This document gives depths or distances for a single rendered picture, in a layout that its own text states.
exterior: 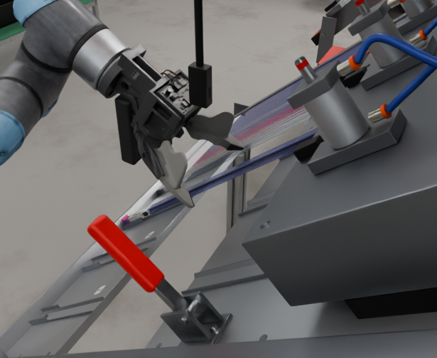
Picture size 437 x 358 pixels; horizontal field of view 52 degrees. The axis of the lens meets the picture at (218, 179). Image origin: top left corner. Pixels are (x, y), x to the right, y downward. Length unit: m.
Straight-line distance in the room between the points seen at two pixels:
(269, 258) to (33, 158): 2.15
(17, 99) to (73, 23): 0.12
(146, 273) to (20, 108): 0.36
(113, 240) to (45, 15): 0.40
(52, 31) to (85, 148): 1.72
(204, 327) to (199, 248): 1.42
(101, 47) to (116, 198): 1.42
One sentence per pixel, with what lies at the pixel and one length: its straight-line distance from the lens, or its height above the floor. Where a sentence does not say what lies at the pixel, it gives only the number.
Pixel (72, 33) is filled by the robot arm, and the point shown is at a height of 1.08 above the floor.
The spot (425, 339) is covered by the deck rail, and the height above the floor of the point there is 1.14.
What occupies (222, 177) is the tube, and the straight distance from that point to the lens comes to 0.61.
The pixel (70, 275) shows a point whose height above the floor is 0.73.
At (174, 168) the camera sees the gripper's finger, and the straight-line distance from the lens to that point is 0.57.
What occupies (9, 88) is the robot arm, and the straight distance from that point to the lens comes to 0.63.
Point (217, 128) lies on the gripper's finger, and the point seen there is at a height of 0.94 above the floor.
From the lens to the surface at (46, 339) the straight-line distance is 0.61.
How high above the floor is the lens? 1.30
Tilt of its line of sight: 39 degrees down
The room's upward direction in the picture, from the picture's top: straight up
